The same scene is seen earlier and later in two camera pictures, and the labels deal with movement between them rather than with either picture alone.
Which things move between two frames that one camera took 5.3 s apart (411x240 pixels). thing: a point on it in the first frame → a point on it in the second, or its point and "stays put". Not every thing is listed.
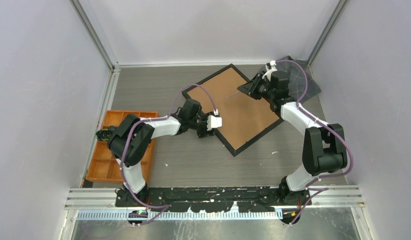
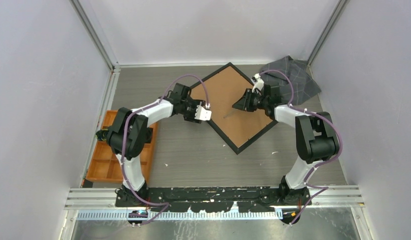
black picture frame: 245,119 stays put
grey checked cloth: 300,86 stays put
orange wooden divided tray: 103,166 stays put
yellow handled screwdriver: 232,94 → 229,113
